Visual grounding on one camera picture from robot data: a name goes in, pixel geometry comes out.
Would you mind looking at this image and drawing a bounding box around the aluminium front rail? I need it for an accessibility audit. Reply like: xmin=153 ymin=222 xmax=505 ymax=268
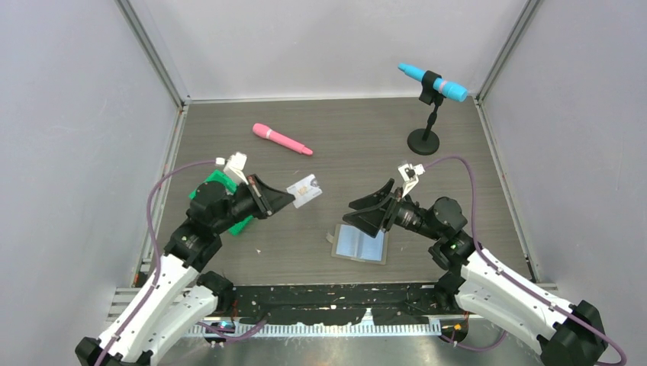
xmin=105 ymin=288 xmax=463 ymax=339

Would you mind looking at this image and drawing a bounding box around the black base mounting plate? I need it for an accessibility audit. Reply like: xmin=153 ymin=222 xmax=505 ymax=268
xmin=211 ymin=282 xmax=465 ymax=326

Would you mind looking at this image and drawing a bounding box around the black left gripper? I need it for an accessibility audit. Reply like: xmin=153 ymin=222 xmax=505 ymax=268
xmin=212 ymin=173 xmax=294 ymax=234

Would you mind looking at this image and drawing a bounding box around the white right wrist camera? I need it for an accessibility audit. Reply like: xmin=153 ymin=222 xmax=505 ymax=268
xmin=398 ymin=163 xmax=425 ymax=197

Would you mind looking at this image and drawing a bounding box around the green plastic bin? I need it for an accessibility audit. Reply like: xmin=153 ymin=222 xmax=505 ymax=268
xmin=186 ymin=170 xmax=253 ymax=236

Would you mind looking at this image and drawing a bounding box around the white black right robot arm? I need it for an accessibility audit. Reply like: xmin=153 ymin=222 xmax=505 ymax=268
xmin=343 ymin=180 xmax=608 ymax=365

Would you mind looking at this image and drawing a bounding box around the grey card holder wallet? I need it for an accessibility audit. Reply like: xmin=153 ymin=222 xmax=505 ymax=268
xmin=326 ymin=224 xmax=388 ymax=265

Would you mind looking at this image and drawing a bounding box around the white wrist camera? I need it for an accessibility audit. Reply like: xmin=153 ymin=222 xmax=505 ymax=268
xmin=215 ymin=152 xmax=248 ymax=185
xmin=398 ymin=163 xmax=425 ymax=197

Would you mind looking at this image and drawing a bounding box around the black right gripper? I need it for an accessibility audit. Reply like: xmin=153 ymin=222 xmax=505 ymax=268
xmin=343 ymin=179 xmax=442 ymax=241

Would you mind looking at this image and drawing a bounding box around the black microphone stand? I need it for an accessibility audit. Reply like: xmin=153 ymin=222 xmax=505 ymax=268
xmin=407 ymin=97 xmax=445 ymax=156

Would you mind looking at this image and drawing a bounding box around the blue toy microphone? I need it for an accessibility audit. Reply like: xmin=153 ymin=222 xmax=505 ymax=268
xmin=398 ymin=63 xmax=468 ymax=104

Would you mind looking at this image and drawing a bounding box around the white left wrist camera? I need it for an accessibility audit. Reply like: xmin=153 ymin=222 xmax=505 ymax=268
xmin=215 ymin=152 xmax=248 ymax=185

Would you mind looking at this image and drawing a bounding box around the pink toy microphone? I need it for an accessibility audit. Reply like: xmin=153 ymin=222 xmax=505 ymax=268
xmin=252 ymin=123 xmax=314 ymax=156

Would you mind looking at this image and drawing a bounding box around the grey magnetic stripe card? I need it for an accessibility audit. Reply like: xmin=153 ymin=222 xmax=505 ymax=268
xmin=287 ymin=174 xmax=323 ymax=209

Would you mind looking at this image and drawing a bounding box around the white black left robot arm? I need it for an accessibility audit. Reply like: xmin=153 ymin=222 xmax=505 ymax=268
xmin=75 ymin=175 xmax=295 ymax=365

